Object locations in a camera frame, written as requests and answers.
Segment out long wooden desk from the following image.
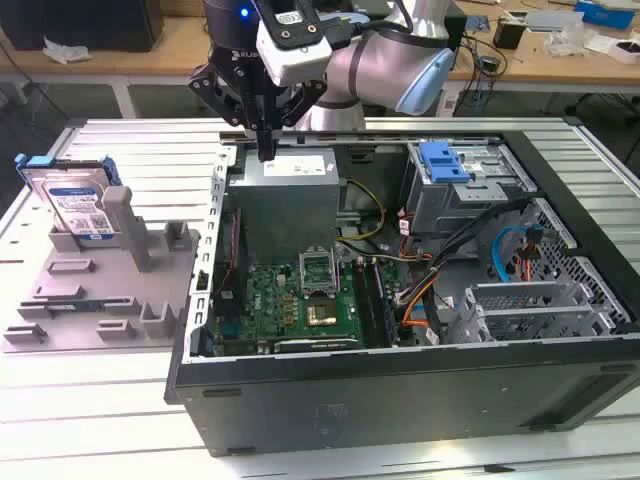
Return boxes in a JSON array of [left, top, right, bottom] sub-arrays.
[[0, 0, 640, 121]]

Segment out black open PC case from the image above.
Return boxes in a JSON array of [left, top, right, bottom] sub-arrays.
[[164, 115, 640, 459]]

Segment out silver optical drive cage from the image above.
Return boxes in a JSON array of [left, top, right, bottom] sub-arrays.
[[402, 139, 540, 241]]

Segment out black graphics card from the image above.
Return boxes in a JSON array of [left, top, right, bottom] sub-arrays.
[[272, 335, 362, 355]]

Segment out metal socket cover frame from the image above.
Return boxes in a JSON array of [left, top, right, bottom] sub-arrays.
[[297, 245, 342, 301]]

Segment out RAM stick with blue label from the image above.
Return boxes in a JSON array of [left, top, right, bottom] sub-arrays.
[[47, 298, 110, 309]]

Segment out white tray with black item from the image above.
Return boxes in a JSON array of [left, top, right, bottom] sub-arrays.
[[584, 35, 640, 65]]

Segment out silver disk bay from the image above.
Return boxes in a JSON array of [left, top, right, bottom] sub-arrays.
[[462, 279, 619, 345]]

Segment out orange yellow wire bundle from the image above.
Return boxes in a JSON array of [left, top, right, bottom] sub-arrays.
[[394, 268, 442, 330]]

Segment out clear plastic bag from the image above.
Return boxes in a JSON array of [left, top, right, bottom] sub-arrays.
[[543, 24, 599, 56]]

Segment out small black box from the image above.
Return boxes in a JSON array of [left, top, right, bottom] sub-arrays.
[[492, 17, 529, 50]]

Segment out flat grey box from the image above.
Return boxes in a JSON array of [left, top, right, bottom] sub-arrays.
[[524, 9, 585, 34]]

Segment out crumpled white paper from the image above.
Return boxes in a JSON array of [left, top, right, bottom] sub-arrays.
[[42, 35, 94, 65]]

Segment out black cable bundle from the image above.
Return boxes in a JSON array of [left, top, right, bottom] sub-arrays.
[[419, 195, 532, 347]]

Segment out black camera cable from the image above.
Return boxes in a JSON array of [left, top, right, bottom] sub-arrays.
[[323, 0, 417, 50]]

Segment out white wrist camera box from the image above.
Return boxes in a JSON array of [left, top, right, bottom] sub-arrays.
[[255, 0, 335, 87]]

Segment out blue drive cage latch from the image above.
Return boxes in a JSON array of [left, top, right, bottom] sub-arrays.
[[418, 142, 474, 185]]

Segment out blue data wire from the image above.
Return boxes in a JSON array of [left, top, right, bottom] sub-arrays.
[[491, 224, 545, 284]]

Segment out wide black equipment case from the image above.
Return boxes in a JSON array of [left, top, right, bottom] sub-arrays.
[[0, 0, 165, 54]]

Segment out yellow and black wires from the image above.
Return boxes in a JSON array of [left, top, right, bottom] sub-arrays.
[[333, 178, 389, 246]]

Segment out blue cardboard box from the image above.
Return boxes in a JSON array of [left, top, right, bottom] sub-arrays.
[[573, 0, 636, 29]]

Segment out grey plastic parts rack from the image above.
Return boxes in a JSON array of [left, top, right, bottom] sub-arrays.
[[0, 187, 201, 355]]

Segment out black RAM slot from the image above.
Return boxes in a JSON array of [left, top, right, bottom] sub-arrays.
[[370, 258, 400, 347], [351, 257, 381, 349]]

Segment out black adapter with cables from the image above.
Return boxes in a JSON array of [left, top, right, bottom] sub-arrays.
[[457, 29, 504, 117]]

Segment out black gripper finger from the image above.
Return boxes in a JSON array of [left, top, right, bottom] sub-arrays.
[[188, 63, 269, 163], [268, 78, 330, 162]]

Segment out CPU socket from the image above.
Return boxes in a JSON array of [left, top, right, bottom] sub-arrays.
[[304, 297, 341, 330]]

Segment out hard disk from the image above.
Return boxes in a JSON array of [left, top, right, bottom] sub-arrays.
[[13, 152, 124, 242]]

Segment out green motherboard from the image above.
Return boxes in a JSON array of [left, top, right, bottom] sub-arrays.
[[212, 249, 404, 357]]

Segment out grey power supply unit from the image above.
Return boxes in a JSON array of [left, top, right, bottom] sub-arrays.
[[227, 146, 347, 251]]

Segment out orange disk power wire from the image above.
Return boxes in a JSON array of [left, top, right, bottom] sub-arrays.
[[516, 238, 545, 282]]

